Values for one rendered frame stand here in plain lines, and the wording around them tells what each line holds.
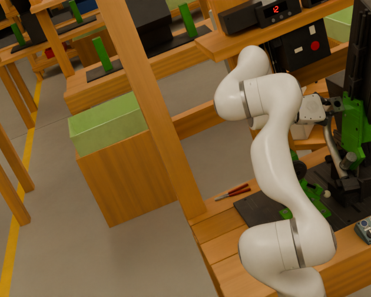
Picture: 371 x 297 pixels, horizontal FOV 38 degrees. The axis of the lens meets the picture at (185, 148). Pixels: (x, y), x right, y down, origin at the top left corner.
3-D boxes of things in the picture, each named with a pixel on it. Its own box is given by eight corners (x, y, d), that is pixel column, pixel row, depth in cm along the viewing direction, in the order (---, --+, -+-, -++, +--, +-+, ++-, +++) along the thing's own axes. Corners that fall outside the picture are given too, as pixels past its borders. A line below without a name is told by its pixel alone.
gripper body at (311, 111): (298, 121, 185) (328, 117, 187) (290, 94, 188) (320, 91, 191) (291, 130, 191) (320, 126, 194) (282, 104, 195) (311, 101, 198)
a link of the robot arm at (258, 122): (277, 108, 195) (285, 129, 191) (242, 112, 192) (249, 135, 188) (284, 94, 188) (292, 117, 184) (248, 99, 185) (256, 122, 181)
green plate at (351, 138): (378, 154, 190) (382, 97, 182) (357, 158, 189) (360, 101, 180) (361, 143, 200) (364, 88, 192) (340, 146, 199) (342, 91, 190)
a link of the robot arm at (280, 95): (275, 273, 138) (341, 262, 134) (271, 272, 126) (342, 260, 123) (239, 91, 152) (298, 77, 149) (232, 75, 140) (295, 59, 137)
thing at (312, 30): (332, 55, 201) (323, 16, 194) (291, 73, 200) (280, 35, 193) (317, 48, 212) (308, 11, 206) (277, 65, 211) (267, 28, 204)
